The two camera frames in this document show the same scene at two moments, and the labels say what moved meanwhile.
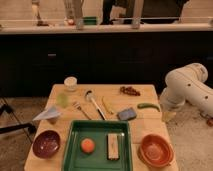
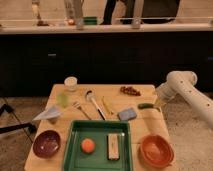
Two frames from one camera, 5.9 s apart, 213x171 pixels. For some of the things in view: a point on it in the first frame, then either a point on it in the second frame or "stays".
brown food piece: x=129 y=90 stays
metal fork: x=77 y=105 stays
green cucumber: x=149 y=105 stays
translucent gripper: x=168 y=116 to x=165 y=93
